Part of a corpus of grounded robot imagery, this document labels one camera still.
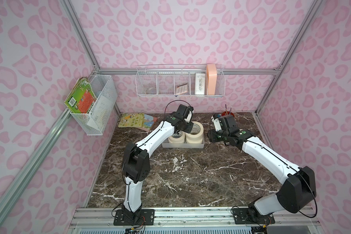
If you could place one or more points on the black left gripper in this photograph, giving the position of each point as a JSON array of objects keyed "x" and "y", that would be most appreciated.
[{"x": 188, "y": 126}]

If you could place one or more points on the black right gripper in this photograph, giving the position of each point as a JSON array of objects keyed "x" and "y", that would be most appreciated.
[{"x": 212, "y": 136}]

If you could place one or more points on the cream art tape roll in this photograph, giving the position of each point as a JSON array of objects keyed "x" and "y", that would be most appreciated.
[
  {"x": 196, "y": 134},
  {"x": 177, "y": 138}
]

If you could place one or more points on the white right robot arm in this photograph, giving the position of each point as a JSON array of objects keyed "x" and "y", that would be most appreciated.
[{"x": 298, "y": 184}]

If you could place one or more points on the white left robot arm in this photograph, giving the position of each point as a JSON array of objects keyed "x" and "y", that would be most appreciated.
[{"x": 136, "y": 158}]

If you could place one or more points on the translucent plastic storage box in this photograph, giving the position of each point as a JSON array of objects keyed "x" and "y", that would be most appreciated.
[{"x": 178, "y": 144}]

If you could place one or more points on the clear tape roll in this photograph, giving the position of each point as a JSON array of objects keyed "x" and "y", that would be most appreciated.
[{"x": 151, "y": 90}]

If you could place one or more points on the pink box on shelf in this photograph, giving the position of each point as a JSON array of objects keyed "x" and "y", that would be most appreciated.
[{"x": 211, "y": 73}]

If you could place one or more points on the red metal pencil bucket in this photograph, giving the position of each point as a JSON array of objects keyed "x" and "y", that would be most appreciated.
[{"x": 227, "y": 113}]

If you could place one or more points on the pink children's book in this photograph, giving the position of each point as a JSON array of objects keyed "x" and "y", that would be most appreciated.
[{"x": 148, "y": 122}]

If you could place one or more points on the white card on shelf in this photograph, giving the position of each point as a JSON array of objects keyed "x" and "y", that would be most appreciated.
[{"x": 200, "y": 82}]

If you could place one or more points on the green children's book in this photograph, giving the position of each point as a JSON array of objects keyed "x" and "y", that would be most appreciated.
[{"x": 131, "y": 120}]

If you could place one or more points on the green red book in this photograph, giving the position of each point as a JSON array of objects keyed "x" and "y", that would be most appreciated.
[{"x": 82, "y": 98}]

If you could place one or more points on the white wire wall shelf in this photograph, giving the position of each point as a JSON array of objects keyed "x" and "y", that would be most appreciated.
[{"x": 167, "y": 76}]

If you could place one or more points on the white wire side basket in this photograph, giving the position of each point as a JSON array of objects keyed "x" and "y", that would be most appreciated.
[{"x": 95, "y": 122}]

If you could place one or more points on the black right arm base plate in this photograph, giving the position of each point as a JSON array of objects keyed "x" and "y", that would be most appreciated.
[{"x": 249, "y": 216}]

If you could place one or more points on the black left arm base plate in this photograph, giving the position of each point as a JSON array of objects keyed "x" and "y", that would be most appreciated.
[{"x": 126, "y": 217}]

